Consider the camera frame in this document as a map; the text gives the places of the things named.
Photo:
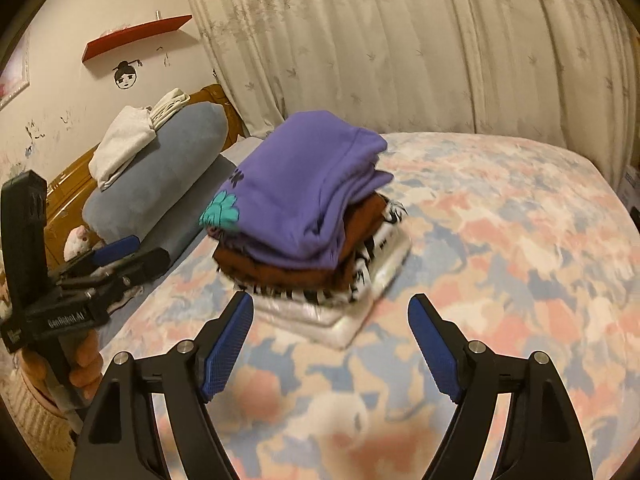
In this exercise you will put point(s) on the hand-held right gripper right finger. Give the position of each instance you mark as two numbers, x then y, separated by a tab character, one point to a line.
435	350

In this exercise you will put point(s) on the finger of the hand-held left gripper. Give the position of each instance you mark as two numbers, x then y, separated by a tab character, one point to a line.
145	265
117	247

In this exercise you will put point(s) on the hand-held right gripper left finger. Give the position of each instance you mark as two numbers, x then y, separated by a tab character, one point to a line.
227	350

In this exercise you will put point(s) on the brown garment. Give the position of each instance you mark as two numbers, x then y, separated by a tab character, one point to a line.
280	271

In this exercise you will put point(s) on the purple zip hoodie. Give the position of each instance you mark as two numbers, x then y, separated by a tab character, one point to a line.
300	185

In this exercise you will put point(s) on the person's left forearm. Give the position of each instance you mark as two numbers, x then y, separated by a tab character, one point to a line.
30	402

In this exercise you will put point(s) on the white folded clothes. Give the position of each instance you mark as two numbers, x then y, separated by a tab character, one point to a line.
120	140

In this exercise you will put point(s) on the person's left hand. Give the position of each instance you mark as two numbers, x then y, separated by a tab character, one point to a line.
87	360

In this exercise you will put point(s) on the white and pink plush toy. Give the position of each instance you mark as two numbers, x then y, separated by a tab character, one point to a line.
77	242

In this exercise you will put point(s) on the wooden headboard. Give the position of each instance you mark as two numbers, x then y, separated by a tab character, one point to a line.
65	185

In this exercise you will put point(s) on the white shiny folded garment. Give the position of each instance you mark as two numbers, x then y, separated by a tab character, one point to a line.
340	327

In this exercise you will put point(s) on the blue pillow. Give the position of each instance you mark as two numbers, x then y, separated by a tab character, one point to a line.
170	160

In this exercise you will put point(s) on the black and white printed garment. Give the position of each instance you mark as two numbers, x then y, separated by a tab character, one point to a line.
362	270

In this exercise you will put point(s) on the pastel patterned bedspread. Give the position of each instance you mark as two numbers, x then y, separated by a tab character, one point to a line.
500	260

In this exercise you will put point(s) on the white ribbed cloth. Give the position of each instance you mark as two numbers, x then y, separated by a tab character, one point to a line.
167	105

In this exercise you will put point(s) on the white cardboard box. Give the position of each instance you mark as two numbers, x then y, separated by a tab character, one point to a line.
631	185

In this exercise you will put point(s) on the cream leaf-print curtain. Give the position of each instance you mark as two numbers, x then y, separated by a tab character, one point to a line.
400	35

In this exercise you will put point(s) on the framed wall picture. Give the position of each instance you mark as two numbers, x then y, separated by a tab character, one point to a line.
12	75

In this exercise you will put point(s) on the black face wall sticker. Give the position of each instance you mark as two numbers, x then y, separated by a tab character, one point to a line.
125	77

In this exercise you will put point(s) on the red wall shelf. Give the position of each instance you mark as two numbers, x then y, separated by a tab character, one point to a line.
135	35

